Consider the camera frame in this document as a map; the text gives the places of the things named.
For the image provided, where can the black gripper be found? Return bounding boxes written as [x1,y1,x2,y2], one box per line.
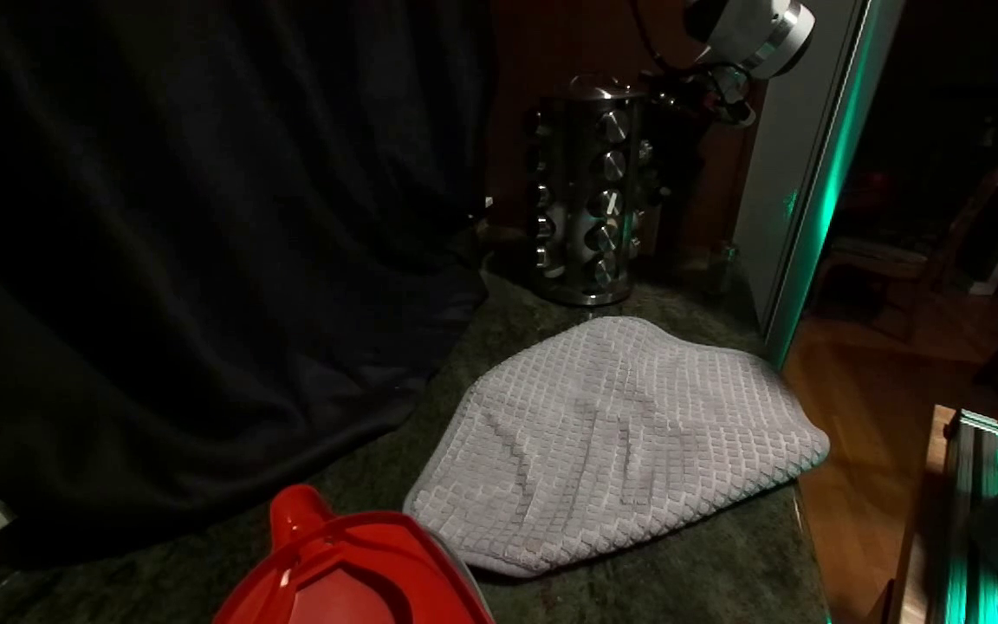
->
[697,58,766,133]

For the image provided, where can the chrome carousel spice rack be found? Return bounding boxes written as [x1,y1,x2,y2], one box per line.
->
[522,80,672,312]

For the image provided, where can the small glass spice jar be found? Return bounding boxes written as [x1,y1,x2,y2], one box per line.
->
[684,244,738,289]

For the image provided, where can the grey waffle dish cloth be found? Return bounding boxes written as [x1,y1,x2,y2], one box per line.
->
[400,312,834,581]

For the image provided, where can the wooden base board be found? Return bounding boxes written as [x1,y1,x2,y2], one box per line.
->
[886,402,960,624]

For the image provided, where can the black curtain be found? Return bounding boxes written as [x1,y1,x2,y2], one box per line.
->
[0,0,500,565]

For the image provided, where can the red lidded plastic container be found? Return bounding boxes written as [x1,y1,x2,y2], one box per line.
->
[208,482,500,624]

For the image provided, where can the aluminium profile mounting frame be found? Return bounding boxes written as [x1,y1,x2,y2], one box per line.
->
[940,402,998,624]

